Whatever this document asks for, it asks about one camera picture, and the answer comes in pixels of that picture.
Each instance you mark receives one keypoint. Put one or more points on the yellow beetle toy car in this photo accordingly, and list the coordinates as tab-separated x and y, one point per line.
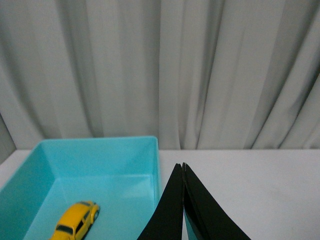
76	221

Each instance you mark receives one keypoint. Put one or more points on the turquoise plastic storage box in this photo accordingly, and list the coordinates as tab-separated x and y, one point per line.
121	174

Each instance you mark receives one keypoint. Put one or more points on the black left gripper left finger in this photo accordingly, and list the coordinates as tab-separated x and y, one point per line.
166	222

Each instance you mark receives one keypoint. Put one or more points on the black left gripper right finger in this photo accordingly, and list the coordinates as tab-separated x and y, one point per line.
204	217

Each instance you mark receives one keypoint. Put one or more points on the grey pleated curtain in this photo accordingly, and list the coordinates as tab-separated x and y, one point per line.
197	74

